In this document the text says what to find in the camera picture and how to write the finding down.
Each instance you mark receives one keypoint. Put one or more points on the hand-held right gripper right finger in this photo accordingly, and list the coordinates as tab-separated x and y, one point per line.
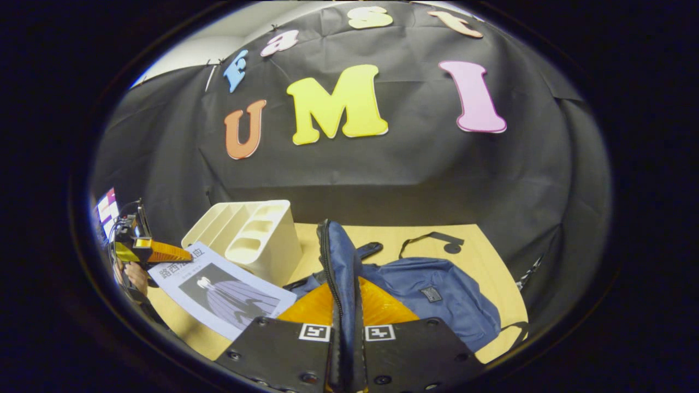
415	355

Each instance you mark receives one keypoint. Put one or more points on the small bright screen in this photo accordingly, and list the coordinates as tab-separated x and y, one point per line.
107	210

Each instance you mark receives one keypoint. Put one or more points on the cream plastic bookshelf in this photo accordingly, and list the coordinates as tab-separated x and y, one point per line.
267	245

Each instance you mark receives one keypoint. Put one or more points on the pale lavender book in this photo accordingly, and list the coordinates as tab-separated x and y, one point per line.
218	295

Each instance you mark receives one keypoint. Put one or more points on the blue schoolbag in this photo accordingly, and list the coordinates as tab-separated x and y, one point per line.
437	295

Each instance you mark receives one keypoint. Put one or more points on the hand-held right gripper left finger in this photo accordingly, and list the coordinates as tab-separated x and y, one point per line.
273	355

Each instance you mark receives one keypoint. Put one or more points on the dark metal clip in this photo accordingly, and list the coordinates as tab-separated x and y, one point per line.
528	273

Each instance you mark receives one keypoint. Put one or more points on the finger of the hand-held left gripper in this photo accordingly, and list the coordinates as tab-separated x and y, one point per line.
169	252

